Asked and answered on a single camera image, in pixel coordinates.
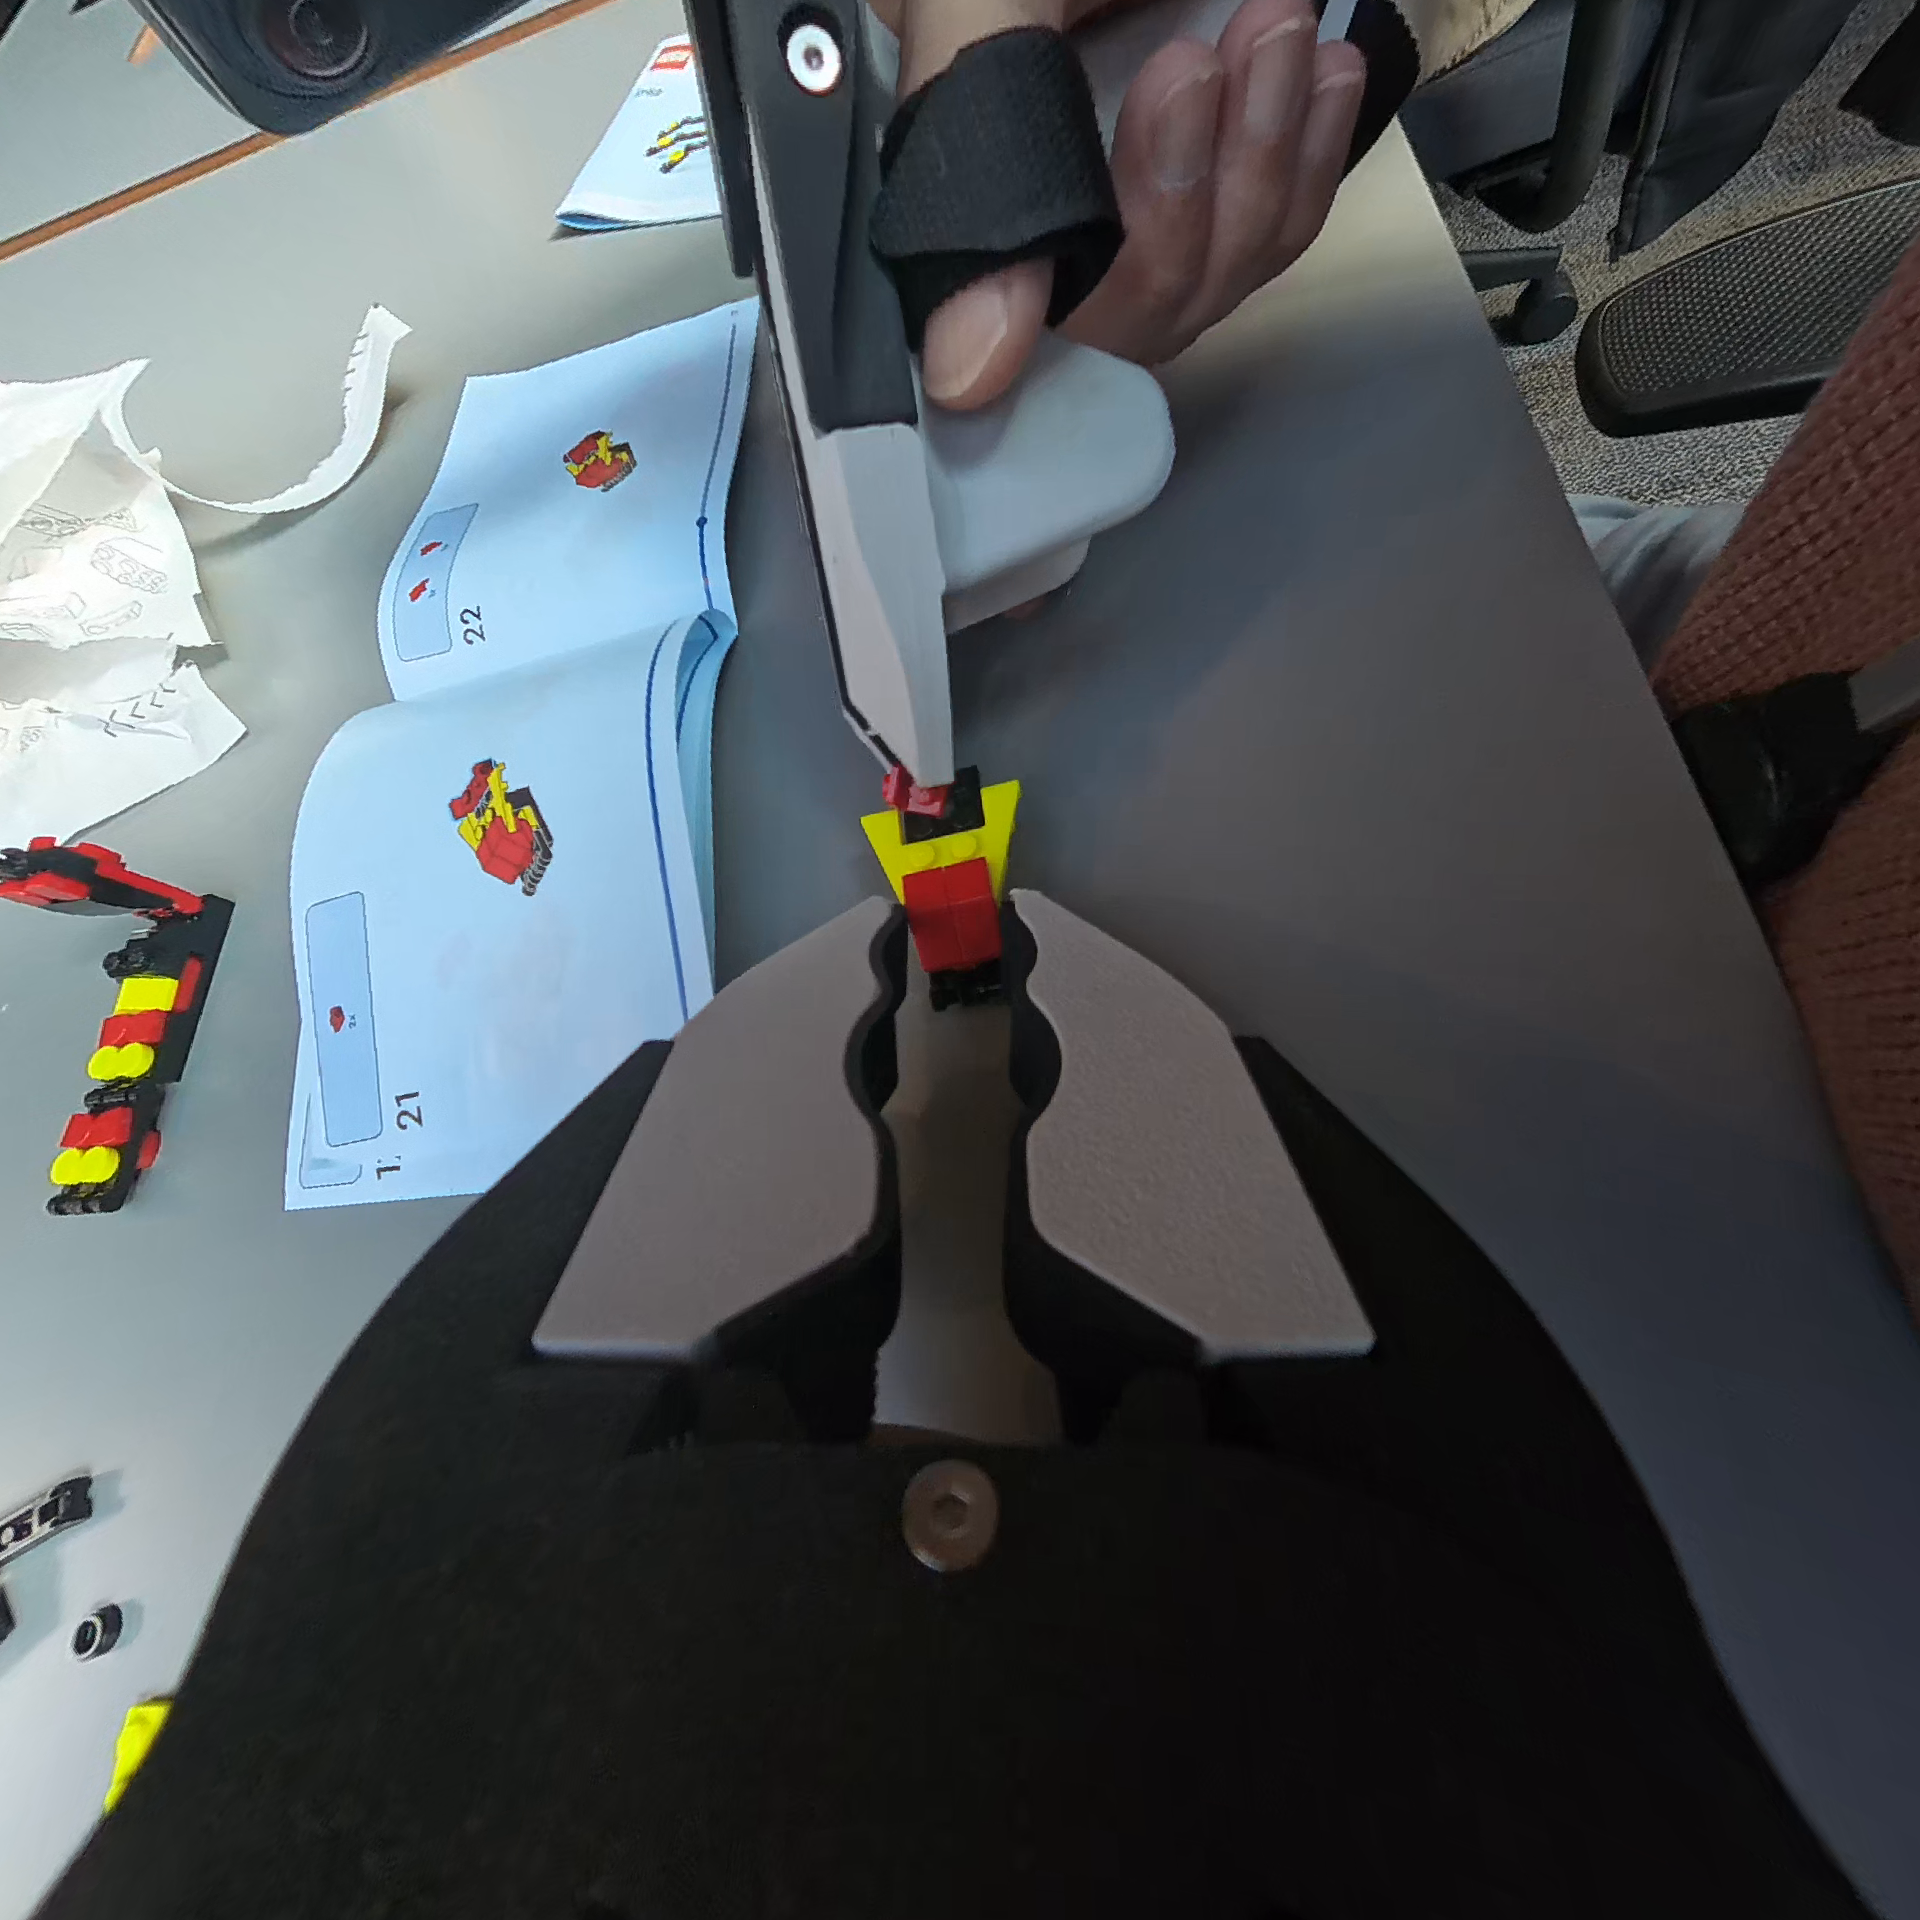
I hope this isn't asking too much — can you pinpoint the black office chair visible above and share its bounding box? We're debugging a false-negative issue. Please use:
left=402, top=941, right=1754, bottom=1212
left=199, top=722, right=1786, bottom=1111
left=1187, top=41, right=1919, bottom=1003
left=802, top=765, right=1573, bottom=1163
left=1424, top=0, right=1920, bottom=442

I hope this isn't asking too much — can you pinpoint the person's right hand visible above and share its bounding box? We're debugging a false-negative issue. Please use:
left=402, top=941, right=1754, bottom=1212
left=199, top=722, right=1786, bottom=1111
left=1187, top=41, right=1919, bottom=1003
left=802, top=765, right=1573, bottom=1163
left=879, top=0, right=1361, bottom=419

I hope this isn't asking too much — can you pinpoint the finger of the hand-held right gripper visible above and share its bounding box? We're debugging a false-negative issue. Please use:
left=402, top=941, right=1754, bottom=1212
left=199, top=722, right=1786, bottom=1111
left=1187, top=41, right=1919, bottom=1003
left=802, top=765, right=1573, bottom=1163
left=787, top=416, right=963, bottom=794

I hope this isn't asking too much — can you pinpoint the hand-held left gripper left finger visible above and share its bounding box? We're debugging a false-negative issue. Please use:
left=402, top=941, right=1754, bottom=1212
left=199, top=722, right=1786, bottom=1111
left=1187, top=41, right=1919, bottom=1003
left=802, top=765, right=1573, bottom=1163
left=534, top=896, right=910, bottom=1370

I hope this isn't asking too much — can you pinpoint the yellow square plate brick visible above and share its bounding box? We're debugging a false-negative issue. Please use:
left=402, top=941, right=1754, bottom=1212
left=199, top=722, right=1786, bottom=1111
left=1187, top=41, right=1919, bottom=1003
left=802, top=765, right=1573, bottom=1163
left=104, top=1697, right=176, bottom=1816

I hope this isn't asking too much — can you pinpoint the person's leg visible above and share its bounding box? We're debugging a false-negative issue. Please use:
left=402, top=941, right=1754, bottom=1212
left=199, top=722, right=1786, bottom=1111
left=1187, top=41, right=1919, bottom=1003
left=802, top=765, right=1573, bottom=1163
left=1573, top=496, right=1750, bottom=676

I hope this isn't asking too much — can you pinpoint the small red yellow brick model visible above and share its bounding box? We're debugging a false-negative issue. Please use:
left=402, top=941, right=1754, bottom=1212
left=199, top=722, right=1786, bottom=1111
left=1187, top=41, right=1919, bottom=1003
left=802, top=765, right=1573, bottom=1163
left=861, top=765, right=1030, bottom=1011

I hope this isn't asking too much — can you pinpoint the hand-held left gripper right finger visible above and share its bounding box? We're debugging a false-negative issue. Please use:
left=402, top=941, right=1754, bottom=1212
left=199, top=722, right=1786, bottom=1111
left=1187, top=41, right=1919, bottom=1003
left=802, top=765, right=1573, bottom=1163
left=1007, top=892, right=1378, bottom=1367

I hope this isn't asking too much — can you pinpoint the pile of loose toy bricks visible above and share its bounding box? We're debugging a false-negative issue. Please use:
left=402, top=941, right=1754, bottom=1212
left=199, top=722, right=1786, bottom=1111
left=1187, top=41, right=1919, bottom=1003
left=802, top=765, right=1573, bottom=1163
left=0, top=1475, right=96, bottom=1653

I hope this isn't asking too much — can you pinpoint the long black red brick model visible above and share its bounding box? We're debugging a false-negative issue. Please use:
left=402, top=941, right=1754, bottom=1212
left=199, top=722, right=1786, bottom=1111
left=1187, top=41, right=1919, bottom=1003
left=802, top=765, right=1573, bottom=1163
left=0, top=836, right=239, bottom=1217

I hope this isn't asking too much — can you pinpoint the blue instruction booklet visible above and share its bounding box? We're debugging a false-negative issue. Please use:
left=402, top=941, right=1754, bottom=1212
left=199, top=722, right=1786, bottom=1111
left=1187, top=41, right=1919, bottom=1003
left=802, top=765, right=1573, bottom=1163
left=281, top=298, right=762, bottom=1213

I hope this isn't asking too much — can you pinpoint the black body strap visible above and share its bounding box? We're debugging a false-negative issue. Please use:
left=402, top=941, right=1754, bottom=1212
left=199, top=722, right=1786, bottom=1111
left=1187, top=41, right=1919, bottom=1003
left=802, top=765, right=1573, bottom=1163
left=1672, top=644, right=1920, bottom=887

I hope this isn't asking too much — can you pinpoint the torn white paper bag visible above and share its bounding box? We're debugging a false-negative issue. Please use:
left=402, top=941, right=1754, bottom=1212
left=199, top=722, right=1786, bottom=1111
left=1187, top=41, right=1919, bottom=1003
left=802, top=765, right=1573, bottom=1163
left=0, top=305, right=415, bottom=649
left=0, top=642, right=249, bottom=841

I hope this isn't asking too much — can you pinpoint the small blue instruction leaflet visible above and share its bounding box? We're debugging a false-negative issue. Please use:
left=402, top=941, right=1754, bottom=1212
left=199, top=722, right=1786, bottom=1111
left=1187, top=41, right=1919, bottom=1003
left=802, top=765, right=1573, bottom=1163
left=557, top=33, right=737, bottom=237

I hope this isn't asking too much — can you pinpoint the grey desk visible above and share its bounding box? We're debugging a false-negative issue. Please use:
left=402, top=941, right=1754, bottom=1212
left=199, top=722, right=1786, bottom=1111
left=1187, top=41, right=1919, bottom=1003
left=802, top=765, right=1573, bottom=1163
left=0, top=0, right=1913, bottom=1920

